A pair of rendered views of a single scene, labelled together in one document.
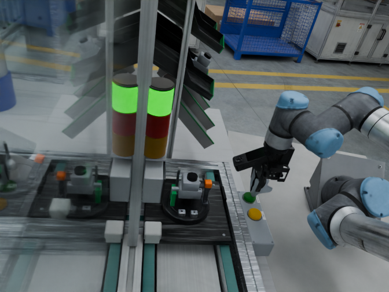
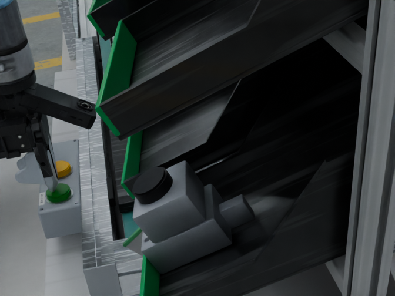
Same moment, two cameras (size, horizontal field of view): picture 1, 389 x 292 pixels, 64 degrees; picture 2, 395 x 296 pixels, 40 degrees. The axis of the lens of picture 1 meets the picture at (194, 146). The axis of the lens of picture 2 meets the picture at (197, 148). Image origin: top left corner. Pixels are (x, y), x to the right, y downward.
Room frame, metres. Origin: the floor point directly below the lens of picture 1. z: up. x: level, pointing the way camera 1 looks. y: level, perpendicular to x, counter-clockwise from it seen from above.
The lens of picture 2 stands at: (1.45, 0.07, 1.50)
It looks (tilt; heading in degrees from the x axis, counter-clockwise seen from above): 33 degrees down; 184
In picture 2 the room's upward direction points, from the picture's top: 6 degrees counter-clockwise
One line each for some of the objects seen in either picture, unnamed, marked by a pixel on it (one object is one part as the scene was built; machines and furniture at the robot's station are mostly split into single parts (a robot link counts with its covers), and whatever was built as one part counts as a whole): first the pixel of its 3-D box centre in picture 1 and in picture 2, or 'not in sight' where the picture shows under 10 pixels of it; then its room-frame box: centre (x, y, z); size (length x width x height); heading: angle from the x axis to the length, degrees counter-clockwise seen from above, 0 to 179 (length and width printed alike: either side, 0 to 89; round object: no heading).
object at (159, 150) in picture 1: (154, 142); not in sight; (0.50, 0.08, 1.28); 0.05 x 0.05 x 0.05
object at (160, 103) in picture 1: (159, 98); not in sight; (0.50, 0.08, 1.38); 0.05 x 0.05 x 0.05
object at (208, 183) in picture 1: (204, 190); not in sight; (0.65, -0.05, 1.04); 0.04 x 0.02 x 0.08; 102
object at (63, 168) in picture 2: (254, 214); (59, 171); (0.68, -0.22, 0.96); 0.04 x 0.04 x 0.02
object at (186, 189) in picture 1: (187, 184); not in sight; (0.64, 0.00, 1.06); 0.08 x 0.04 x 0.07; 102
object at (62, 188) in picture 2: (249, 197); (59, 194); (0.74, -0.21, 0.96); 0.04 x 0.04 x 0.02
